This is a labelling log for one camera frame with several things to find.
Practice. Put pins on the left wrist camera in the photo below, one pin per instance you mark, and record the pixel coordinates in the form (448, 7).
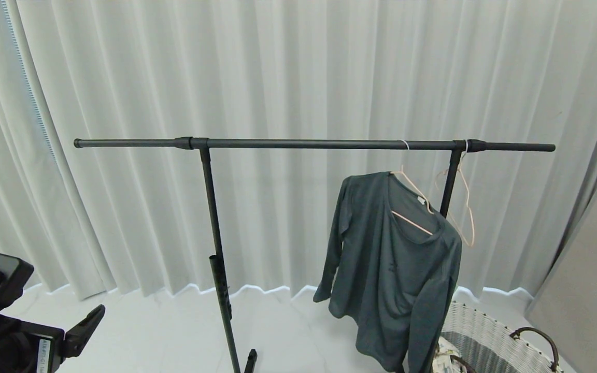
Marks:
(11, 274)

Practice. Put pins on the black clothes rack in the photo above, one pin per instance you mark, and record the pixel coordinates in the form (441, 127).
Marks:
(303, 144)

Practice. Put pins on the white laundry basket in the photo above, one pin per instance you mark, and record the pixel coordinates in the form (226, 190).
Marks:
(490, 342)

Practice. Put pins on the pink clothes hanger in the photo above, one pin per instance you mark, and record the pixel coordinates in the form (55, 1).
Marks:
(412, 223)
(471, 228)

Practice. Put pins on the dark grey garment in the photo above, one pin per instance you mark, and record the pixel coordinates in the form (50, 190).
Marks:
(381, 269)

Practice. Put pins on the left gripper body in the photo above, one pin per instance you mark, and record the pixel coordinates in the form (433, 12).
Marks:
(29, 347)

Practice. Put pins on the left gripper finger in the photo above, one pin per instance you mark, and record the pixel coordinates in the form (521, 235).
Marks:
(86, 329)

